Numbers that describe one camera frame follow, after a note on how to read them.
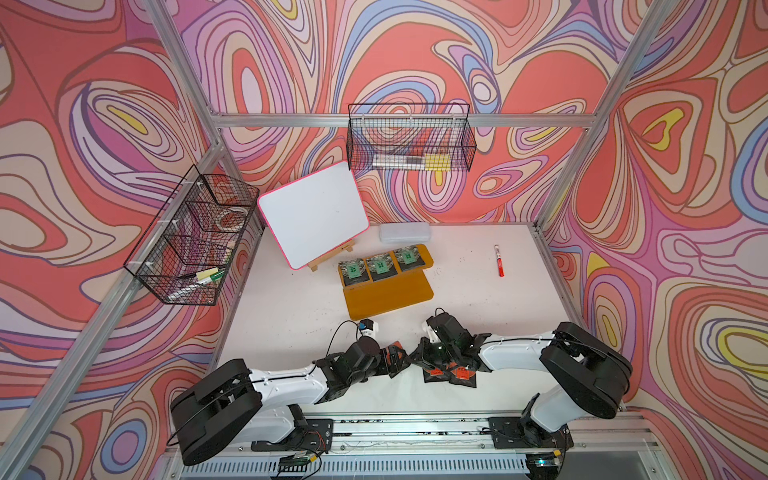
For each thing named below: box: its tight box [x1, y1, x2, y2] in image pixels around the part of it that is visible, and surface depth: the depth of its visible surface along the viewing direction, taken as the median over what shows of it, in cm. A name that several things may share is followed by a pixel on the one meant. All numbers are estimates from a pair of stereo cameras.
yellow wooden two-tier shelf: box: [338, 245, 434, 320], surface depth 98 cm
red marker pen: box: [494, 244, 505, 278], surface depth 110 cm
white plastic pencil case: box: [379, 222, 431, 244], surface depth 121 cm
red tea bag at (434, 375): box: [422, 368, 450, 383], surface depth 84 cm
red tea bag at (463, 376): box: [449, 366, 477, 388], surface depth 84 cm
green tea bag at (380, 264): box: [366, 254, 393, 274], surface depth 92 cm
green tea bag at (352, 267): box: [338, 258, 365, 279], surface depth 90 cm
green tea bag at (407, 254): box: [394, 245, 420, 265], surface depth 95 cm
